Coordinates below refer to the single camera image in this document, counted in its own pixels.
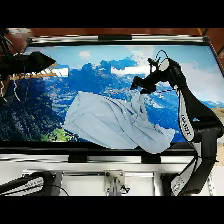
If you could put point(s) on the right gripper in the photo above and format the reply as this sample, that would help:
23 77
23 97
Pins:
150 81

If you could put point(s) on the light blue shirt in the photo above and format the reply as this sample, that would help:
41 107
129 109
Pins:
113 123

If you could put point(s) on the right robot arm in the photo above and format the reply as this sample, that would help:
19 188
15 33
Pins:
196 116

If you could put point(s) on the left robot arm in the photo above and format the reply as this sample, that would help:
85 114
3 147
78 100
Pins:
23 63

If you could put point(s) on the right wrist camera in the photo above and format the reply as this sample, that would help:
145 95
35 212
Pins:
152 62

